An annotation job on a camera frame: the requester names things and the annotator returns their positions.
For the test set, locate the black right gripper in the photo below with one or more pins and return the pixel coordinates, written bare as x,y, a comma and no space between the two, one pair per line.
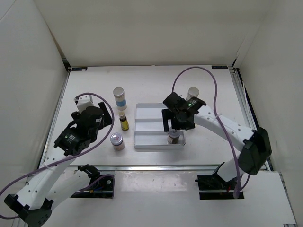
167,115

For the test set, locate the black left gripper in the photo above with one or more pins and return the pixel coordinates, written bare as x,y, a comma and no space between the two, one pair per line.
106,118

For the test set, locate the short spice jar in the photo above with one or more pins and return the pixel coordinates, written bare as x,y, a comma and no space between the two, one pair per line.
175,136
117,141

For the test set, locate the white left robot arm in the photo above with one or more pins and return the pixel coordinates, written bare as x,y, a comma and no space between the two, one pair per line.
35,202

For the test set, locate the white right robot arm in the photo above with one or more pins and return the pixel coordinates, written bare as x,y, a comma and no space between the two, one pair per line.
250,148

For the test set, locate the left small yellow-label bottle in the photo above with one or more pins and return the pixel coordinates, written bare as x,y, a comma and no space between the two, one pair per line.
123,121

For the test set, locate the white divided tray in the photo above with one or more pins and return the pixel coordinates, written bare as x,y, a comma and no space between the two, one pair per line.
148,128

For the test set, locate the left tall blue-label jar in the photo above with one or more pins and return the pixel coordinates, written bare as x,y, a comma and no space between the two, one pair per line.
119,95

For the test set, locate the tall blue-label jar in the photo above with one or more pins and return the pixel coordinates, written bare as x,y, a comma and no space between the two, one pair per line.
119,95
192,92

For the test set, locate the right tall blue-label jar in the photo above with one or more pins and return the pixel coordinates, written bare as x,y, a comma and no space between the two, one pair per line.
192,92

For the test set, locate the left dark corner label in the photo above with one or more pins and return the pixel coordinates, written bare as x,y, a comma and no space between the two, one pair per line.
79,68

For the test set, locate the dark corner label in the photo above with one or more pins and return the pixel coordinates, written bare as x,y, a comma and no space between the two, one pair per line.
79,68
219,67

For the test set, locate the right dark corner label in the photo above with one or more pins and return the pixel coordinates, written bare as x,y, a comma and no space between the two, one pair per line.
219,67

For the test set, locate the aluminium frame rail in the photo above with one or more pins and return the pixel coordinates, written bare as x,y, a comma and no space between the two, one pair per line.
158,168

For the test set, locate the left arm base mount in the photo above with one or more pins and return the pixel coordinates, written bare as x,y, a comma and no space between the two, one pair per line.
101,186

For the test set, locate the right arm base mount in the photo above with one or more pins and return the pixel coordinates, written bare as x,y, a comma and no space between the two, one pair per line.
213,187

